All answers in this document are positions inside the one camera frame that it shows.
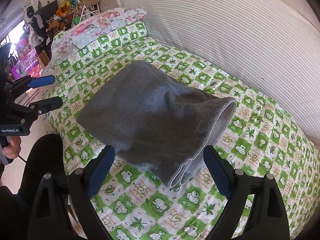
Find left hand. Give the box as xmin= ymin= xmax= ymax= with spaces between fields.
xmin=2 ymin=136 xmax=21 ymax=159

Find purple prunes box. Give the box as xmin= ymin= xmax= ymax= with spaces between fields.
xmin=11 ymin=49 xmax=43 ymax=79

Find white striped duvet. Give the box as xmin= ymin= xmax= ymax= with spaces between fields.
xmin=117 ymin=0 xmax=319 ymax=144

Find floral pillow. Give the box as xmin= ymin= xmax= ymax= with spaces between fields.
xmin=50 ymin=8 xmax=147 ymax=65

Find grey pants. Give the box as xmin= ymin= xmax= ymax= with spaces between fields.
xmin=76 ymin=61 xmax=236 ymax=188

